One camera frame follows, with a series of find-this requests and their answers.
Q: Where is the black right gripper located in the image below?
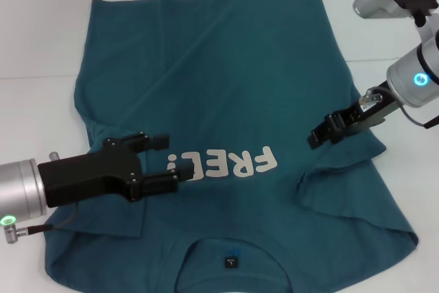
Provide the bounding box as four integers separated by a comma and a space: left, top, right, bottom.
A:
307, 80, 399, 150

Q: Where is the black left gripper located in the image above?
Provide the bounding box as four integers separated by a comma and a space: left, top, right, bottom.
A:
37, 131, 196, 209

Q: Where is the blue FREE print t-shirt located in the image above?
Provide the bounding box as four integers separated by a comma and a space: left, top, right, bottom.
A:
44, 0, 419, 293

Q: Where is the left gripper cable with plug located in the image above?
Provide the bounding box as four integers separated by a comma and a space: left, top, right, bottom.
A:
2, 203, 82, 244

